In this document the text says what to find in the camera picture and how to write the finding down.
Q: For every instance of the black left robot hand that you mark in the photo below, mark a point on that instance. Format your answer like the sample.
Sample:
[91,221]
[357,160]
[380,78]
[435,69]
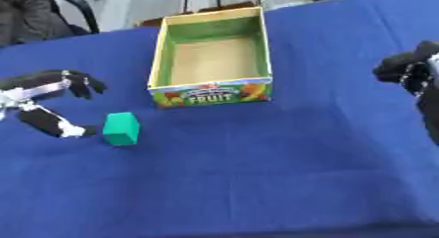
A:
[40,118]

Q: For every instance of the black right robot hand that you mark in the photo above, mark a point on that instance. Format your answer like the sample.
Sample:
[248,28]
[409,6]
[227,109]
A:
[407,69]

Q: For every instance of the cardboard box with green inside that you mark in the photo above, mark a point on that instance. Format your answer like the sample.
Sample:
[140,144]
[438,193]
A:
[211,59]

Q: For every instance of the green rectangular block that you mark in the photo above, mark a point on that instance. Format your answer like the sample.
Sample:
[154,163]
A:
[121,129]

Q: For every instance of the person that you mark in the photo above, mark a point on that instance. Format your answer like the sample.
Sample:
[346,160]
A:
[28,11]

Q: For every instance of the black chair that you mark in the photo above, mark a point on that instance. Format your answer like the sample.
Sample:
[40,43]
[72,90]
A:
[77,8]

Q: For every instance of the brown wooden chair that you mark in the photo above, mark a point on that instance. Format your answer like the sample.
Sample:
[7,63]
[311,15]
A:
[197,10]

